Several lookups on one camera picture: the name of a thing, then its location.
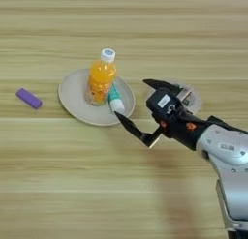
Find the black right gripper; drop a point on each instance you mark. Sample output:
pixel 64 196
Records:
pixel 180 130

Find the teal tube white cap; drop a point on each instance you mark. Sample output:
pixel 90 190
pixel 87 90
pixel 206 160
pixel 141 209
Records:
pixel 117 104

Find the clear tape roll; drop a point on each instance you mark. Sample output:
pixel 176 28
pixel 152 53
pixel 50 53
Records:
pixel 195 101

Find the purple rectangular block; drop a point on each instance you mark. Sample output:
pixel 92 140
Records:
pixel 29 98

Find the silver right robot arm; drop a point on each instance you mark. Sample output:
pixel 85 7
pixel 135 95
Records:
pixel 232 185

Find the black box white label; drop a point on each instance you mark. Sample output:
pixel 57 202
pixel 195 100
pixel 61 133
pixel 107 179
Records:
pixel 163 102

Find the orange juice bottle white cap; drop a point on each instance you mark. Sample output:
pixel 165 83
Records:
pixel 101 75

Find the beige round plate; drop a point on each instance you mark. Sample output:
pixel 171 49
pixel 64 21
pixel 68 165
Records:
pixel 72 94

